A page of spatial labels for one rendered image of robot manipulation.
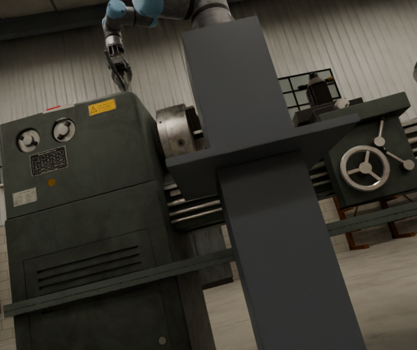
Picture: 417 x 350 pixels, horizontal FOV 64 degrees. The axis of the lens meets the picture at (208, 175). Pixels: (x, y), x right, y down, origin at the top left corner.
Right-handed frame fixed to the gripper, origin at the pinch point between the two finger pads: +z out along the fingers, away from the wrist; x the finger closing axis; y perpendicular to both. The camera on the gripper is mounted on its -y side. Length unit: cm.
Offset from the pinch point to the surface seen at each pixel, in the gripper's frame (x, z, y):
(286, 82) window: 242, -323, -716
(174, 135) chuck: 17.3, 27.5, 3.5
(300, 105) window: 257, -248, -716
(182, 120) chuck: 22.0, 22.4, 3.6
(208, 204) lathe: 24, 59, 4
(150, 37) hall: -82, -531, -657
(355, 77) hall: 432, -299, -753
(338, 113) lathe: 76, 42, 18
